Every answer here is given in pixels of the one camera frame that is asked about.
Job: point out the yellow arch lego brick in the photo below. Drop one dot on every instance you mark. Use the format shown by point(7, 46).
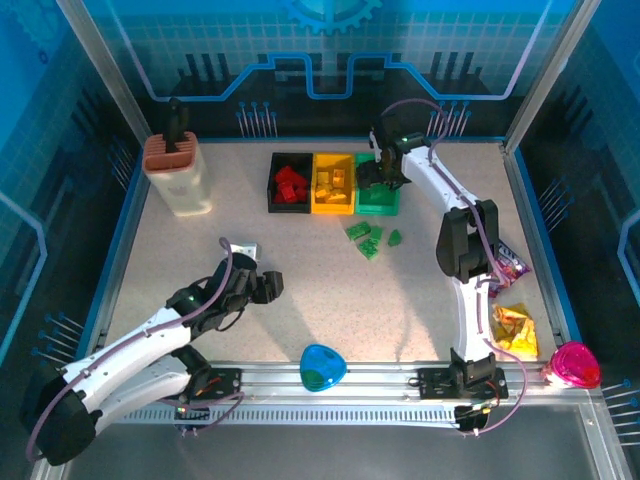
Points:
point(322, 192)

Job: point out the small red lego brick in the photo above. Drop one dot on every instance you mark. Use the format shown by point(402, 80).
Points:
point(303, 196)

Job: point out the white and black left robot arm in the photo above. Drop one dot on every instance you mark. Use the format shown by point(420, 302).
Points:
point(125, 350)

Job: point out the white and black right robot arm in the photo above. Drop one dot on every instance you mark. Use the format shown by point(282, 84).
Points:
point(430, 175)

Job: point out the green plastic bin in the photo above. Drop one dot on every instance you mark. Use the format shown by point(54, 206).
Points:
point(380, 205)

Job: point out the yellow plastic bin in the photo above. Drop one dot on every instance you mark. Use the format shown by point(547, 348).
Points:
point(332, 209)

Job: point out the small green lego brick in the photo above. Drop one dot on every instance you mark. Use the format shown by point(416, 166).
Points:
point(395, 238)

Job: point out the flat green lego plate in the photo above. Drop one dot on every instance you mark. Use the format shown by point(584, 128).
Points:
point(370, 248)

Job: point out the black plastic bin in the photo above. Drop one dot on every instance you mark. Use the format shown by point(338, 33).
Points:
point(290, 207)

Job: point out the blue plastic bowl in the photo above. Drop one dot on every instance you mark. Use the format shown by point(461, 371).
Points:
point(322, 367)

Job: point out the cream knife block brown top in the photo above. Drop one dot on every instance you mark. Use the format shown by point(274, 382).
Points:
point(180, 185)

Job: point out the purple candy bag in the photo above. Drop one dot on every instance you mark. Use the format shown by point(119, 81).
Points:
point(512, 265)

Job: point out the yellow snack bag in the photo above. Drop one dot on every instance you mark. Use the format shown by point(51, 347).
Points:
point(517, 330)

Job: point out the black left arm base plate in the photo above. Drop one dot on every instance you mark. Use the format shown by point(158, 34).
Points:
point(227, 380)

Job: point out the aluminum mounting rail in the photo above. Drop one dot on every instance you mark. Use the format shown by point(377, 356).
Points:
point(380, 377)

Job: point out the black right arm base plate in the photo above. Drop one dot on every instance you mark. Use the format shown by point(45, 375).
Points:
point(432, 382)

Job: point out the aluminum frame post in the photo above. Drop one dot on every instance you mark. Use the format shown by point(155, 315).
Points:
point(554, 50)
point(100, 50)

